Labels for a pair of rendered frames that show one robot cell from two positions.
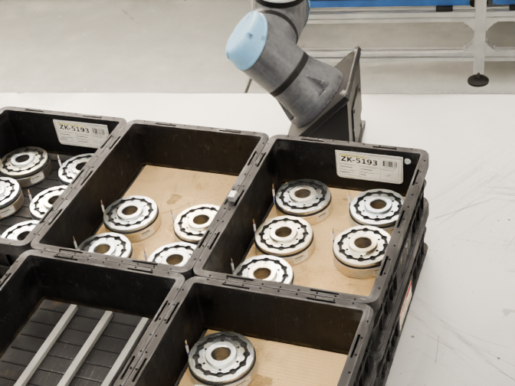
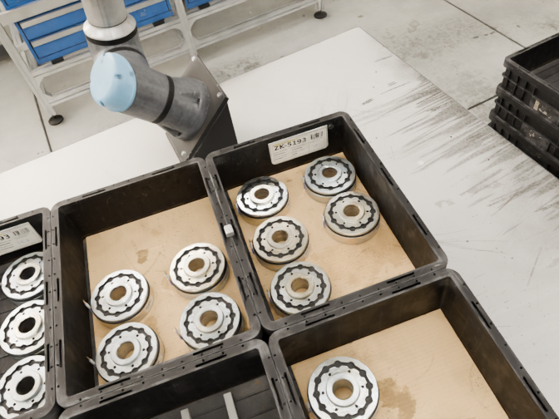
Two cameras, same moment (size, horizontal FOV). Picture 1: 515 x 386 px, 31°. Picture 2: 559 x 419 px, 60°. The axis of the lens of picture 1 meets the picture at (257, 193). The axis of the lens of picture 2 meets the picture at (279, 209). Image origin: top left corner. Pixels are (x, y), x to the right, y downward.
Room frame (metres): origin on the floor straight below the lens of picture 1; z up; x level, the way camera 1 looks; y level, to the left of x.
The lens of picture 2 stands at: (0.80, 0.25, 1.57)
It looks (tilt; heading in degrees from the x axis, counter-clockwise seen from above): 51 degrees down; 325
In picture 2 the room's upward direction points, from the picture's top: 11 degrees counter-clockwise
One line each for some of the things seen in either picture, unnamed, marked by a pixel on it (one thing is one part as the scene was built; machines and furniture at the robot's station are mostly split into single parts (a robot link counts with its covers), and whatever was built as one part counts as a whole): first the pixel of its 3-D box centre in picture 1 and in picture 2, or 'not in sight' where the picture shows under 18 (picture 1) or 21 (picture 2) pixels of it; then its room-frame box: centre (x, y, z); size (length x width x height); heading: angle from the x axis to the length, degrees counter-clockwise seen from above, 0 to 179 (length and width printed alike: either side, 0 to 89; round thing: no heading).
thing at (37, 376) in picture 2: (25, 237); (26, 386); (1.32, 0.43, 0.86); 0.05 x 0.05 x 0.01
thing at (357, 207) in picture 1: (378, 207); (329, 174); (1.27, -0.21, 0.86); 0.10 x 0.10 x 0.01
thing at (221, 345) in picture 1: (221, 354); (343, 389); (0.97, 0.09, 0.86); 0.05 x 0.05 x 0.01
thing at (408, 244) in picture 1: (319, 237); (314, 224); (1.20, -0.10, 0.87); 0.40 x 0.30 x 0.11; 155
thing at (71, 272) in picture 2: (162, 214); (155, 279); (1.33, 0.18, 0.87); 0.40 x 0.30 x 0.11; 155
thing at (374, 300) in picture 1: (318, 214); (312, 206); (1.20, -0.10, 0.92); 0.40 x 0.30 x 0.02; 155
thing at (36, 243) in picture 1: (157, 192); (145, 263); (1.33, 0.18, 0.92); 0.40 x 0.30 x 0.02; 155
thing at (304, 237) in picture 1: (283, 235); (280, 239); (1.23, -0.03, 0.86); 0.10 x 0.10 x 0.01
